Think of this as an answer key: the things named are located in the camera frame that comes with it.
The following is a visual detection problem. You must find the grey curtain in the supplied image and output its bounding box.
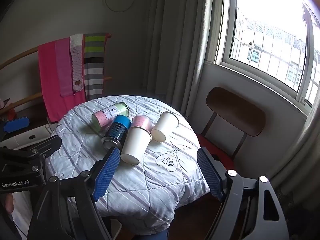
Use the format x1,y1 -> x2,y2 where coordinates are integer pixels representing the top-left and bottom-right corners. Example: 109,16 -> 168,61
269,97 -> 320,207
142,0 -> 227,117

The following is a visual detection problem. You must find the light pink cloth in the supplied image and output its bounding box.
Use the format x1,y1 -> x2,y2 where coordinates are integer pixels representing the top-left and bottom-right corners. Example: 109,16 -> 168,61
55,37 -> 76,98

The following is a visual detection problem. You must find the bright pink towel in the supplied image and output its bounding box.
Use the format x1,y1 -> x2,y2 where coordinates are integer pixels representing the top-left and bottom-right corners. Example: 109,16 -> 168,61
38,41 -> 87,123

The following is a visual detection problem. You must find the light blue quilted blanket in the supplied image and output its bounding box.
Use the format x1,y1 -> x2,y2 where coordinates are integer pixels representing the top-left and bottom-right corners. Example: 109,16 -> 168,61
45,95 -> 211,228

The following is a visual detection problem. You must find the white framed window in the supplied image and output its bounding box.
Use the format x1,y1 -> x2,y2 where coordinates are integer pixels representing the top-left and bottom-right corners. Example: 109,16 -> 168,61
204,0 -> 320,117

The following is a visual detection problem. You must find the white plastic container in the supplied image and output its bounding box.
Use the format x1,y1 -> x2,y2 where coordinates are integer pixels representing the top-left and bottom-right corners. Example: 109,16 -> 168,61
0,123 -> 54,151

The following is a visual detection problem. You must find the person's left hand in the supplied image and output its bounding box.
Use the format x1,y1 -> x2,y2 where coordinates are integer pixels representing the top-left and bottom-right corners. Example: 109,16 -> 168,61
5,193 -> 15,214

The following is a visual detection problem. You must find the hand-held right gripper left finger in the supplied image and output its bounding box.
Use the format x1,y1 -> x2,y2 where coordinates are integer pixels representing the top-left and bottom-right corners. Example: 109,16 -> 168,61
27,146 -> 122,240

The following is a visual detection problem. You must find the striped scarf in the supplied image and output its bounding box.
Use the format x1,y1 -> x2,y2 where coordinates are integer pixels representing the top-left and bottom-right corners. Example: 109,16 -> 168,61
83,32 -> 109,101

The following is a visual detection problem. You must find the white knitted cloth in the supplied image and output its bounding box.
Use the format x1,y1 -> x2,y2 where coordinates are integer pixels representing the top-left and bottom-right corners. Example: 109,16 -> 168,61
70,33 -> 85,92

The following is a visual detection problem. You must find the white paper cup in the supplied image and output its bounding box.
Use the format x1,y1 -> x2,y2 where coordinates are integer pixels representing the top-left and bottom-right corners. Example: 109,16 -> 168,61
120,127 -> 153,166
151,111 -> 180,142

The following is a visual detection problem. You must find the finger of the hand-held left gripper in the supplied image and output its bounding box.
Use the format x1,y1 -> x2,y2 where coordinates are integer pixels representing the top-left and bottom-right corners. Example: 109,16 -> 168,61
0,134 -> 62,161
0,117 -> 31,141

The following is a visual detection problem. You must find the red cloth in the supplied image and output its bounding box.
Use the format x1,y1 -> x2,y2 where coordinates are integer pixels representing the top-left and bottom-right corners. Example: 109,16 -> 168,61
0,98 -> 17,121

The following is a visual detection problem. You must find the green and pink labelled can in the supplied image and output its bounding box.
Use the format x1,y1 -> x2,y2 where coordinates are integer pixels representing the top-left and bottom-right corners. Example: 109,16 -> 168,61
91,101 -> 130,132

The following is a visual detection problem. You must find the black spray can blue cap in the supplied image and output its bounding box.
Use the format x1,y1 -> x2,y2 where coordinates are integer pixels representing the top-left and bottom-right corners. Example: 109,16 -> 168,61
101,115 -> 132,154

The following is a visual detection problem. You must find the wooden drying rack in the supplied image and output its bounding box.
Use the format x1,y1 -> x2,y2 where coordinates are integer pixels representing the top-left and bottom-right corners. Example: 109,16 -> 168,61
0,33 -> 113,117

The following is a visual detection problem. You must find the dark blue cloth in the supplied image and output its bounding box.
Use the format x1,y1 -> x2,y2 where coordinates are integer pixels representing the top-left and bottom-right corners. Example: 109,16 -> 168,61
134,229 -> 168,240

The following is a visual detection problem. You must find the wooden chair with red seat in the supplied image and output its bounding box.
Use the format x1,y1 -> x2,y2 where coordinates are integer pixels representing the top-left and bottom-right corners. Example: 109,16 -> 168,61
194,86 -> 266,173

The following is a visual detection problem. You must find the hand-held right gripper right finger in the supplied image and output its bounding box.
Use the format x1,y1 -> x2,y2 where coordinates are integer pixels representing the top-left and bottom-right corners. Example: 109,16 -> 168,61
196,146 -> 288,240

